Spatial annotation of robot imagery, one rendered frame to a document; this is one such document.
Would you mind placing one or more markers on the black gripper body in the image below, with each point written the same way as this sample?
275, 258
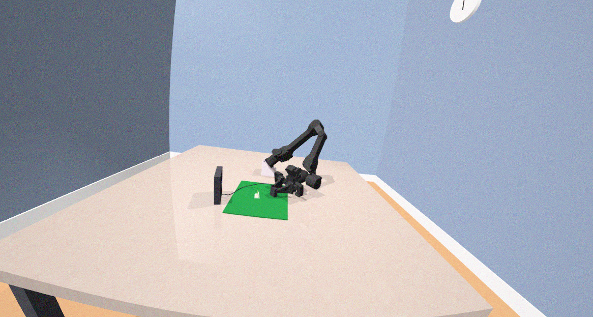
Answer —
297, 184

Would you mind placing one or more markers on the black square cooling fan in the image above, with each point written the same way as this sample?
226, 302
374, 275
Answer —
218, 185

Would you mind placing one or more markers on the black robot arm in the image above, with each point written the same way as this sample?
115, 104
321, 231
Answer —
310, 163

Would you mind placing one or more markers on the black connector plug with cable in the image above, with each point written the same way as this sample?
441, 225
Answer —
273, 190

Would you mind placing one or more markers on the green circuit board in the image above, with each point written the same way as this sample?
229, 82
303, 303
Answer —
256, 201

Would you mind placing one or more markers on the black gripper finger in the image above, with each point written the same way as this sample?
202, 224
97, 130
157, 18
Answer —
288, 188
278, 184

